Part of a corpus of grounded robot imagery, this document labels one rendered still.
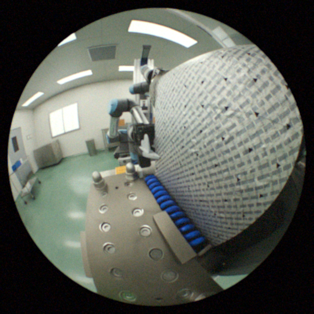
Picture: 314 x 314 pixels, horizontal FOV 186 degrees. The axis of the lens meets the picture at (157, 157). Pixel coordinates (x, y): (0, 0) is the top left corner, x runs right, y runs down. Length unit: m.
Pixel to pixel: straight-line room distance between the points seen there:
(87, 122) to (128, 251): 3.90
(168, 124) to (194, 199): 0.13
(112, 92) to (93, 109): 0.99
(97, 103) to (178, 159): 3.81
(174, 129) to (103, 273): 0.26
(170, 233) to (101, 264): 0.13
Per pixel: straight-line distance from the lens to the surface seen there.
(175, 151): 0.16
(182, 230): 0.16
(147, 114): 1.12
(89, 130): 3.93
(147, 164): 0.34
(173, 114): 0.15
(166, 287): 0.17
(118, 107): 0.70
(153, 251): 0.17
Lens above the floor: 1.19
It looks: 26 degrees down
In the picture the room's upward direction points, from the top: straight up
